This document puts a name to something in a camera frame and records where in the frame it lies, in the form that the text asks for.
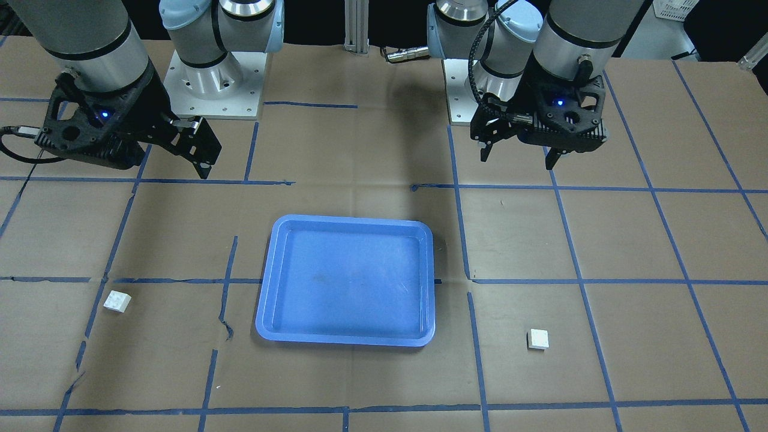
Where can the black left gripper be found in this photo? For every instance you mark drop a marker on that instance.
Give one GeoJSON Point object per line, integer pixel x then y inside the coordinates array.
{"type": "Point", "coordinates": [517, 98]}

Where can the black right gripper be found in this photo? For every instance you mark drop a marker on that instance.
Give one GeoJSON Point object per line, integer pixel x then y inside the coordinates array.
{"type": "Point", "coordinates": [146, 105]}

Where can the white block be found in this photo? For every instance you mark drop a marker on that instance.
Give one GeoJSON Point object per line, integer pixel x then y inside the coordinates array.
{"type": "Point", "coordinates": [117, 301]}
{"type": "Point", "coordinates": [538, 339]}

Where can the blue plastic tray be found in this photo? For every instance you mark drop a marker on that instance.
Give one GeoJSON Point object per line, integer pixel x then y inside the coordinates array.
{"type": "Point", "coordinates": [341, 280]}

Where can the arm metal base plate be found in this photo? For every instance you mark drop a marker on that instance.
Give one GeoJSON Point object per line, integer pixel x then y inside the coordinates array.
{"type": "Point", "coordinates": [459, 95]}
{"type": "Point", "coordinates": [232, 90]}

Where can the silver cable connector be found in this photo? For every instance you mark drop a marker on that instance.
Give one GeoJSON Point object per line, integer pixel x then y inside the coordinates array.
{"type": "Point", "coordinates": [403, 55]}

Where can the centre aluminium post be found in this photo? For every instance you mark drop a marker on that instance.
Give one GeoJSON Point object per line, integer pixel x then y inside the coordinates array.
{"type": "Point", "coordinates": [356, 27]}

